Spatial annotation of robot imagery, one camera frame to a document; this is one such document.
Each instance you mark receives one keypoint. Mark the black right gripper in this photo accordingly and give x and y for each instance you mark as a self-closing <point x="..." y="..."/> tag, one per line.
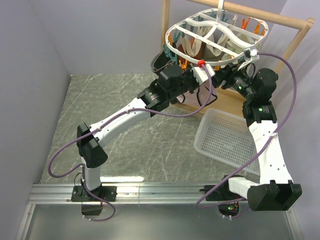
<point x="227" y="74"/>

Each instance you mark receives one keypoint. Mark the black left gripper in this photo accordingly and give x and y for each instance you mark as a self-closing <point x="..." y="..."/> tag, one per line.
<point x="189" y="72"/>

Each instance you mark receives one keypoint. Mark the orange clothes peg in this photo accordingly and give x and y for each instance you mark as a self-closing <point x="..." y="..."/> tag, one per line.
<point x="183" y="65"/>
<point x="260" y="29"/>

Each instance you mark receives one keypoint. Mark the white round clip hanger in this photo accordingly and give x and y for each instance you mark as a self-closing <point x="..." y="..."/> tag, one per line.
<point x="224" y="40"/>

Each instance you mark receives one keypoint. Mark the pink underwear navy trim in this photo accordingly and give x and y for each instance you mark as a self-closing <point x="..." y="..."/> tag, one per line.
<point x="197" y="98"/>

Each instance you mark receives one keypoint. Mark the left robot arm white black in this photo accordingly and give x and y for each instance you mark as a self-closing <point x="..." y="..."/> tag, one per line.
<point x="172" y="82"/>

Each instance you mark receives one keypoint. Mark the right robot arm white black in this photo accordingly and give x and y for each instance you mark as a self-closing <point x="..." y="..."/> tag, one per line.
<point x="276" y="190"/>

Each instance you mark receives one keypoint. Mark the black ribbed underwear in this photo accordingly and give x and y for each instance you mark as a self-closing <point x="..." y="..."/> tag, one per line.
<point x="159" y="62"/>

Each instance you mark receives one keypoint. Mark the rust orange underwear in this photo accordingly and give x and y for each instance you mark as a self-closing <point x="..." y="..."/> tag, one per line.
<point x="194" y="48"/>

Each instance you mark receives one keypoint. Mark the teal clothes peg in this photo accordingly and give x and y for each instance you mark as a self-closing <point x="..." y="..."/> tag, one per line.
<point x="169" y="54"/>

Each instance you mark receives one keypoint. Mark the white plastic laundry basket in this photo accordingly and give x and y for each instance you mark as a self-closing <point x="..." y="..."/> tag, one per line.
<point x="224" y="137"/>

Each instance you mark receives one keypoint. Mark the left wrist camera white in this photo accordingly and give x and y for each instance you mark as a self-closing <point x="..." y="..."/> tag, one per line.
<point x="203" y="72"/>

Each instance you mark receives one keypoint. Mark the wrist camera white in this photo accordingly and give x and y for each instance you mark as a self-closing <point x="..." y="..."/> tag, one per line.
<point x="203" y="72"/>
<point x="250" y="55"/>

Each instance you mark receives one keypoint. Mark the wooden drying rack frame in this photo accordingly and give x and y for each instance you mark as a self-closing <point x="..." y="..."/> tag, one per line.
<point x="230" y="100"/>

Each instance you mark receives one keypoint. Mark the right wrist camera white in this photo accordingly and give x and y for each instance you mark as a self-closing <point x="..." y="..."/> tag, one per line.
<point x="250" y="55"/>

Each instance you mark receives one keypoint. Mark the aluminium mounting rail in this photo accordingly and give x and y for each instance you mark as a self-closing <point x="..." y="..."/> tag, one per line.
<point x="136" y="193"/>

